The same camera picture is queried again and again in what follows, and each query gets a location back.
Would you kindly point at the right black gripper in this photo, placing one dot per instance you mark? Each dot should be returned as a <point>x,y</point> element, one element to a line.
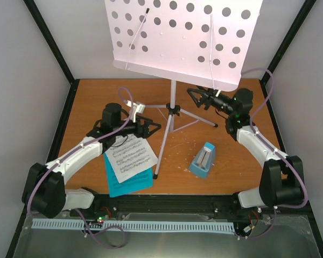
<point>208,96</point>

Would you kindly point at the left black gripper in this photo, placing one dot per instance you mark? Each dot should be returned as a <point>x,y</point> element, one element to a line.
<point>145,133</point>

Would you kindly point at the white sheet music page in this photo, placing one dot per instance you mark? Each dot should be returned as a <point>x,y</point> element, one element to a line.
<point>130,156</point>

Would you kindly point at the white perforated music stand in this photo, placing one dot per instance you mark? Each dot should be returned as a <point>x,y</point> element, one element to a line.
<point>198,42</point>

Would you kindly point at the blue sheet music page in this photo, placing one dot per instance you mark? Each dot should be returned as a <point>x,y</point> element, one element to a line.
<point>136,183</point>

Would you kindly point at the blue metronome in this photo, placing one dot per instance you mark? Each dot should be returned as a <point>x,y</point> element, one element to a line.
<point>203,161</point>

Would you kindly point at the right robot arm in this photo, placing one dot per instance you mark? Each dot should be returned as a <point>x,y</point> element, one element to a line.
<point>282,182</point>

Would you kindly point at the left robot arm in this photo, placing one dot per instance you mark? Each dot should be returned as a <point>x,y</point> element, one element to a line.
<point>45,190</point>

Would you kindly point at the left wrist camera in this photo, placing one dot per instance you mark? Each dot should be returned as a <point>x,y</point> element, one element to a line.
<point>137,108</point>

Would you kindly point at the black aluminium frame rail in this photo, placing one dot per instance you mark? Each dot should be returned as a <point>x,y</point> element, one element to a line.
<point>214,206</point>

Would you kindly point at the right black corner post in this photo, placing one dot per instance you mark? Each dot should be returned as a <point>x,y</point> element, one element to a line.
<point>291,33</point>

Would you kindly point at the black corner post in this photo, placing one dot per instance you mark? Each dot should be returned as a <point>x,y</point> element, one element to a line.
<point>45,31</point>
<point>291,33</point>

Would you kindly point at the light blue cable duct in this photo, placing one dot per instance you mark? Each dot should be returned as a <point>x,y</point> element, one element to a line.
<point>136,226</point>

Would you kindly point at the metal base plate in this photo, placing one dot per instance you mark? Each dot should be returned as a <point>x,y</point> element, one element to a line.
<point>275,235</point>

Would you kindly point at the left black corner post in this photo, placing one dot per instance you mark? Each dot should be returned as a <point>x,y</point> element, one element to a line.
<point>45,31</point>

